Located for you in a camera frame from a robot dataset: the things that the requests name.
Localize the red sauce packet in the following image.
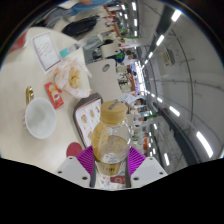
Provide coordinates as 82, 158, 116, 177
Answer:
44, 81, 65, 110

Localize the black backpack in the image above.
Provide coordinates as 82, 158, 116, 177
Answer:
61, 14, 100, 38

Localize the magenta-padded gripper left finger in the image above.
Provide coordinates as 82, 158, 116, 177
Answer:
54, 145, 98, 188

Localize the clear tea bottle tan cap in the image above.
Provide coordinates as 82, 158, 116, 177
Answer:
91, 100, 133, 177

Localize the ceiling lights group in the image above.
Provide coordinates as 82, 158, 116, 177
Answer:
119, 1, 214, 168

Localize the ceiling air conditioner unit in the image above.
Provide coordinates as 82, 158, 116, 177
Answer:
161, 48, 176, 68

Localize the white framed card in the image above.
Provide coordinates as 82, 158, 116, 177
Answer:
30, 30, 63, 75

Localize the red cardboard box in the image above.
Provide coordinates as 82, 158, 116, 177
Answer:
8, 31, 28, 54

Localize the dark brown food tray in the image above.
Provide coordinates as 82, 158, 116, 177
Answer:
73, 92, 104, 149

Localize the beige wooden chair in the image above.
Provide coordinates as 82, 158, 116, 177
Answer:
85, 59, 123, 103

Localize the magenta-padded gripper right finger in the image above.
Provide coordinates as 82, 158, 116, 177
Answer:
125, 145, 169, 189

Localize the printed paper tray liner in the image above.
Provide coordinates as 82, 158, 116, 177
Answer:
75, 98, 102, 144

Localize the small teal bottle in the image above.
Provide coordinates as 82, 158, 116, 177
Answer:
59, 44, 81, 58

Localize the fried food paper bag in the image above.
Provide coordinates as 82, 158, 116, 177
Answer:
53, 57, 94, 99

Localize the beige chairs group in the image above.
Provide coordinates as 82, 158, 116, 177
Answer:
96, 4, 151, 158

